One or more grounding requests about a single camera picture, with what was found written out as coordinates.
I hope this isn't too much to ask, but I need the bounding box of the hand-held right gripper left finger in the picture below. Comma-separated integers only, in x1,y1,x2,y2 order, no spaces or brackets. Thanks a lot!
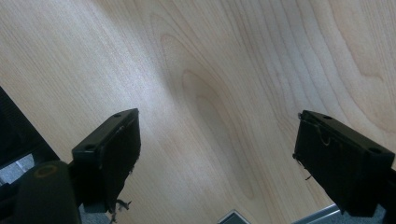
71,107,142,217

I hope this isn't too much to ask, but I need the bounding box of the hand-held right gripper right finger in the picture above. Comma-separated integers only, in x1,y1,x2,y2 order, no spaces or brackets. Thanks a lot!
292,109,396,218

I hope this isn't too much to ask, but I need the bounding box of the metal floor rail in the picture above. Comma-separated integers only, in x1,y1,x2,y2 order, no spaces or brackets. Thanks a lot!
291,203,341,224

